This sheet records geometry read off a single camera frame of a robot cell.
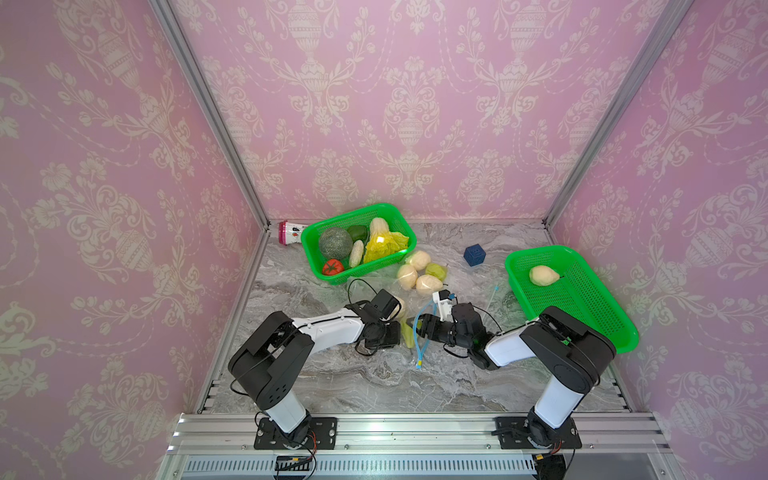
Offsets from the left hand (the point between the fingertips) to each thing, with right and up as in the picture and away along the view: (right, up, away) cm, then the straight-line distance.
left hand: (400, 344), depth 88 cm
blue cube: (+27, +26, +17) cm, 41 cm away
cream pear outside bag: (+7, +24, +14) cm, 29 cm away
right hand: (+1, +3, -3) cm, 4 cm away
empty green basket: (+59, +14, +11) cm, 62 cm away
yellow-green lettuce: (-5, +30, +13) cm, 33 cm away
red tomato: (-22, +22, +11) cm, 33 cm away
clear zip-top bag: (0, +13, -12) cm, 18 cm away
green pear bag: (+13, +21, +11) cm, 27 cm away
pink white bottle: (-40, +34, +21) cm, 57 cm away
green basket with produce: (-7, +40, +25) cm, 48 cm away
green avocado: (-15, +35, +24) cm, 45 cm away
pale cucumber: (-15, +27, +18) cm, 35 cm away
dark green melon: (-21, +30, +11) cm, 39 cm away
